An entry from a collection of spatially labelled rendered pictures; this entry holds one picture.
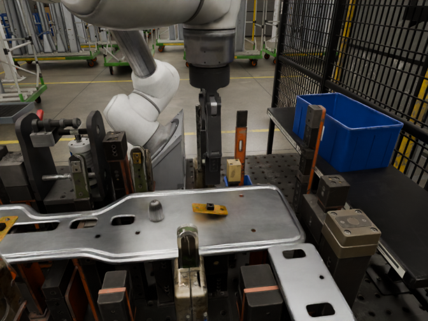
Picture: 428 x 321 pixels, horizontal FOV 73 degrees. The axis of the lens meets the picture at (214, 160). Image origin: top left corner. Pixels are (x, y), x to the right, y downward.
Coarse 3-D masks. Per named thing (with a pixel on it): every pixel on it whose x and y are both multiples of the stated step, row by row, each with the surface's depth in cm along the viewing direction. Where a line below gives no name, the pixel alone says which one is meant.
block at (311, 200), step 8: (304, 200) 74; (312, 200) 73; (304, 208) 74; (312, 208) 70; (320, 208) 70; (304, 216) 75; (312, 216) 70; (320, 216) 68; (304, 224) 76; (312, 224) 70; (320, 224) 66; (312, 232) 71; (320, 232) 66; (312, 240) 72; (320, 240) 67; (296, 256) 83; (304, 256) 77
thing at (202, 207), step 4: (192, 204) 68; (196, 204) 68; (200, 204) 69; (204, 204) 69; (208, 204) 68; (212, 204) 68; (192, 208) 66; (196, 208) 67; (200, 208) 67; (204, 208) 67; (208, 208) 67; (212, 208) 67; (216, 208) 68; (220, 208) 69; (224, 208) 69; (196, 212) 66; (200, 212) 66; (204, 212) 66; (208, 212) 66; (212, 212) 66; (216, 212) 67; (220, 212) 67; (224, 212) 67
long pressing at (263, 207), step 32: (160, 192) 75; (192, 192) 76; (224, 192) 76; (256, 192) 76; (64, 224) 65; (96, 224) 65; (128, 224) 65; (160, 224) 65; (224, 224) 65; (256, 224) 65; (288, 224) 65; (32, 256) 57; (64, 256) 58; (96, 256) 57; (128, 256) 57; (160, 256) 58
